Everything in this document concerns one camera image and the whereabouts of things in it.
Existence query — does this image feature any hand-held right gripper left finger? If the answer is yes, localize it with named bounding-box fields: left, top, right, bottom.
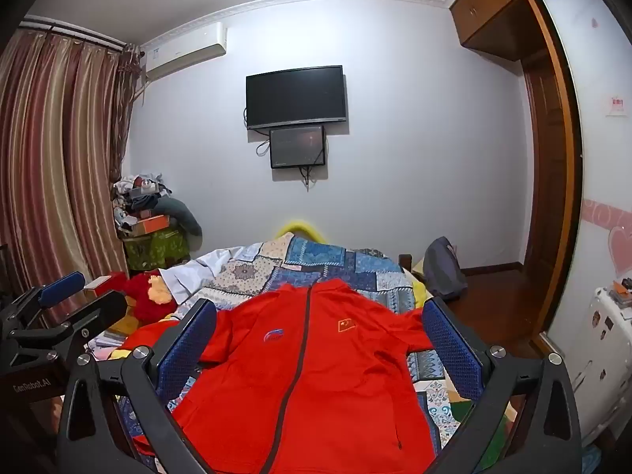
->
left=56, top=299, right=218, bottom=474

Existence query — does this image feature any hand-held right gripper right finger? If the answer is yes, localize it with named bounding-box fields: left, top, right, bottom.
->
left=422, top=296, right=583, bottom=474

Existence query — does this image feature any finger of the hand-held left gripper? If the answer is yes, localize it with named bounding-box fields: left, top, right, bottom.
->
left=10, top=290, right=127, bottom=361
left=0, top=273, right=86, bottom=327

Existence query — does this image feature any red zip jacket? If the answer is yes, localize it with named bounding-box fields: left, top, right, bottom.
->
left=121, top=278, right=440, bottom=474

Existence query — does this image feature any pile of clothes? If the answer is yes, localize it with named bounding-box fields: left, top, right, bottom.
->
left=113, top=174, right=173, bottom=219

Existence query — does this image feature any red plush toy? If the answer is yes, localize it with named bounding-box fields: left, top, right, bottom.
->
left=109, top=271, right=179, bottom=324

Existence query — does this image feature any green patterned cloth cover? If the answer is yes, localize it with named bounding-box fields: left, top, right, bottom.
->
left=122, top=229, right=191, bottom=272

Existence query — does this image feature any grey backpack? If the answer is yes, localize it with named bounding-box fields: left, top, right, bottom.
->
left=423, top=237, right=469, bottom=301

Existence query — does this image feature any white shirt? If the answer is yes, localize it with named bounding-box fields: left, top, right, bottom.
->
left=165, top=244, right=262, bottom=307

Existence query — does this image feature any orange box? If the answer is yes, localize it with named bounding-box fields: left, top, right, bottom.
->
left=129, top=214, right=171, bottom=236

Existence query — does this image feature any striped brown curtain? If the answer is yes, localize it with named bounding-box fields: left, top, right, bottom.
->
left=0, top=27, right=141, bottom=317

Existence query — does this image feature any white cabinet with stickers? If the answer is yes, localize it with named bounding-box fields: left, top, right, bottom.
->
left=568, top=284, right=632, bottom=448

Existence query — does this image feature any blue patchwork quilt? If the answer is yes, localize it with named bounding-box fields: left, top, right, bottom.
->
left=116, top=232, right=477, bottom=455

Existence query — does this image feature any yellow plush cushion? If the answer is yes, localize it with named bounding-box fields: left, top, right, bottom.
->
left=274, top=218, right=327, bottom=245

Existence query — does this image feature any wooden door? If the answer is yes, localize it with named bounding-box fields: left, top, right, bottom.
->
left=521, top=49, right=568, bottom=270

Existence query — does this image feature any small black monitor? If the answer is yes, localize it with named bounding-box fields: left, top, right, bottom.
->
left=269, top=125, right=327, bottom=169

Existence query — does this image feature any white air conditioner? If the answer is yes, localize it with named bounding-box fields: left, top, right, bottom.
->
left=141, top=22, right=228, bottom=82

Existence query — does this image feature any wooden overhead cabinet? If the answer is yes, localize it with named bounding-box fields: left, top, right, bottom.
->
left=448, top=0, right=574, bottom=61

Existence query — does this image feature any curtain rail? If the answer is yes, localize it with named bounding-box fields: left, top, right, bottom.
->
left=20, top=16, right=125, bottom=53

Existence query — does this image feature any black wall television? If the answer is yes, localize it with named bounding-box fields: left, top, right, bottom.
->
left=246, top=65, right=346, bottom=130

